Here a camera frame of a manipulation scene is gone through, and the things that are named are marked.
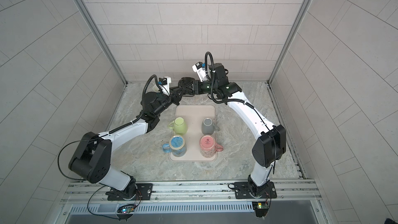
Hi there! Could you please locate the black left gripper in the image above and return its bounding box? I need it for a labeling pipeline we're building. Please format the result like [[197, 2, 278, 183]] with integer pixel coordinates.
[[151, 86, 186, 119]]

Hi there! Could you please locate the black mug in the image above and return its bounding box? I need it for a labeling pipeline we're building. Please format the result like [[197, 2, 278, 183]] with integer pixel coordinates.
[[178, 77, 200, 97]]

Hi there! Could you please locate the grey mug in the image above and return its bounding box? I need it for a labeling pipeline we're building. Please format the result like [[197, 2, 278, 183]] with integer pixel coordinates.
[[201, 118, 220, 135]]

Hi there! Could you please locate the dark green mug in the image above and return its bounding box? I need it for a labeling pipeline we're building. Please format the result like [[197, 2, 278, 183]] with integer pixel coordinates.
[[152, 84, 163, 93]]

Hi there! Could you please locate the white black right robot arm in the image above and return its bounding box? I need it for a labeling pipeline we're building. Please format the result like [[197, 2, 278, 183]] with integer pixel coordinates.
[[192, 62, 286, 198]]

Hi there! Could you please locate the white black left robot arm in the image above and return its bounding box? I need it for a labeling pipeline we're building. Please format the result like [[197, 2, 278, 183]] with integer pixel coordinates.
[[68, 90, 182, 200]]

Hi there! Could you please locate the light green mug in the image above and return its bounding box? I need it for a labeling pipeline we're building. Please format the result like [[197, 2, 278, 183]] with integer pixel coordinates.
[[168, 117, 188, 135]]

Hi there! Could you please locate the blue butterfly mug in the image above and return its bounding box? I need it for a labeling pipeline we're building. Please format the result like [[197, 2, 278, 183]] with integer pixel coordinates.
[[162, 135, 187, 157]]

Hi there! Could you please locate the pink ghost mug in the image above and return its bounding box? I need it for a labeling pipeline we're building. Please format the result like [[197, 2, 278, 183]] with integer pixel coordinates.
[[200, 135, 224, 158]]

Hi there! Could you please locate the beige drying mat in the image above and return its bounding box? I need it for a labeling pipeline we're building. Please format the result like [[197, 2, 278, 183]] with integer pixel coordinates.
[[169, 105, 217, 162]]

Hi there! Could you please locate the left green circuit board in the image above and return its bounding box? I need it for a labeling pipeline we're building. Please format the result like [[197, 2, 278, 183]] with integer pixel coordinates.
[[116, 204, 137, 221]]

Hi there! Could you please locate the right circuit board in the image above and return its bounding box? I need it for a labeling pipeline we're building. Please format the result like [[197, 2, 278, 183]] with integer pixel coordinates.
[[252, 202, 270, 218]]

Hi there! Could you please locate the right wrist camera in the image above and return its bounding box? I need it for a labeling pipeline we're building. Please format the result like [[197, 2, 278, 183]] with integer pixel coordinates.
[[192, 62, 209, 82]]

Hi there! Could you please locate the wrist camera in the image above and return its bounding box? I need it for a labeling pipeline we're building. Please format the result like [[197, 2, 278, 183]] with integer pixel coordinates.
[[192, 62, 209, 82], [158, 76, 172, 95]]

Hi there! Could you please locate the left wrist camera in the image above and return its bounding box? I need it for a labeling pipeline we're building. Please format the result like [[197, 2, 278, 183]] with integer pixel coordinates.
[[158, 76, 172, 95]]

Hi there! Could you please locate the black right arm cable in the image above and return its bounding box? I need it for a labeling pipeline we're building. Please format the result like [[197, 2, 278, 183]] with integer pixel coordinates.
[[204, 51, 277, 175]]

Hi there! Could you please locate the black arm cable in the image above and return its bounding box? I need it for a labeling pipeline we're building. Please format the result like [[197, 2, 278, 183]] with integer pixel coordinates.
[[204, 51, 277, 175], [56, 74, 165, 220]]

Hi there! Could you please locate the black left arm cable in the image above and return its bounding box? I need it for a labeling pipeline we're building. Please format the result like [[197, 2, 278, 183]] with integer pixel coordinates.
[[56, 74, 165, 220]]

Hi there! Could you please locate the aluminium mounting rail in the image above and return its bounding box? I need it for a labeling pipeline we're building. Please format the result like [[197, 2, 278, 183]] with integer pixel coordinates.
[[60, 179, 322, 204]]

